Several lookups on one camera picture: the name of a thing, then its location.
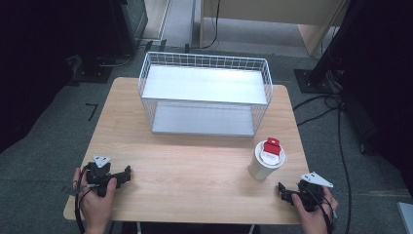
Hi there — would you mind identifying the light wooden cabinet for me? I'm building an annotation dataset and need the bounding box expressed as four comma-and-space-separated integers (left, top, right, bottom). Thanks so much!
198, 0, 352, 59

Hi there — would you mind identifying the long black floor cable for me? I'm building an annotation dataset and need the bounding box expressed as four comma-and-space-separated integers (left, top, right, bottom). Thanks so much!
336, 97, 354, 234

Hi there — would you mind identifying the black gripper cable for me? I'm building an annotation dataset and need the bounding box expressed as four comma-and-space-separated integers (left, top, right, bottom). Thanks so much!
306, 187, 337, 234
73, 163, 95, 234

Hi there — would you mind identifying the person's right hand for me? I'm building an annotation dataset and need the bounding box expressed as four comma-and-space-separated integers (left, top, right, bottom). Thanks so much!
290, 186, 340, 234

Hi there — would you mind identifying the white cup with red lid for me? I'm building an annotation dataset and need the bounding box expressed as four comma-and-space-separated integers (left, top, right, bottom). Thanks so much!
247, 136, 288, 181

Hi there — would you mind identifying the white wire two-tier rack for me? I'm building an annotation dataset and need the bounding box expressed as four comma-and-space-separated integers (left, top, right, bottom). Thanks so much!
137, 51, 274, 138

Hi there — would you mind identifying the person's left hand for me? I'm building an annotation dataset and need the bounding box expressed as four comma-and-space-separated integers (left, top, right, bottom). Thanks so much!
72, 167, 118, 232

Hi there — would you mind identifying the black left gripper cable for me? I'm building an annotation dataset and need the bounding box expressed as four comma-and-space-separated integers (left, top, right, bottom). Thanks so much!
73, 163, 95, 234

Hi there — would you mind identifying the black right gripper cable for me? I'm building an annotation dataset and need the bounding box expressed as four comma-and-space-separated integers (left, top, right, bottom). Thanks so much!
306, 187, 337, 234

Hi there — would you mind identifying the white flat panel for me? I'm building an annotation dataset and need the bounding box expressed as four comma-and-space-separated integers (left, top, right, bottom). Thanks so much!
396, 201, 413, 234

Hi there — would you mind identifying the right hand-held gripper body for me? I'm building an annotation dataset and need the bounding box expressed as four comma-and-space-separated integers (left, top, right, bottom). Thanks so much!
295, 172, 334, 213

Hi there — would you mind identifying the black metal stand with base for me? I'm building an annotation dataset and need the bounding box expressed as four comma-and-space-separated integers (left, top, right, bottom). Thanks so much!
293, 0, 371, 96

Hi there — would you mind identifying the black cable by cabinet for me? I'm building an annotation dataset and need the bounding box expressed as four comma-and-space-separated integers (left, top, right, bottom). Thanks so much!
95, 39, 154, 68

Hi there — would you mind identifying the black hanging cable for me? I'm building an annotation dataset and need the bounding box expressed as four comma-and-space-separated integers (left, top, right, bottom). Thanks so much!
193, 0, 222, 51

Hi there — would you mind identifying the black equipment cabinet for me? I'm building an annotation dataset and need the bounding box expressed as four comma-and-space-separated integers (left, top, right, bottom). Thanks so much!
69, 0, 149, 84

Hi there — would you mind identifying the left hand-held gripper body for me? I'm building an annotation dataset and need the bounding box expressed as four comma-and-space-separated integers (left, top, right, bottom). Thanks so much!
85, 154, 119, 198

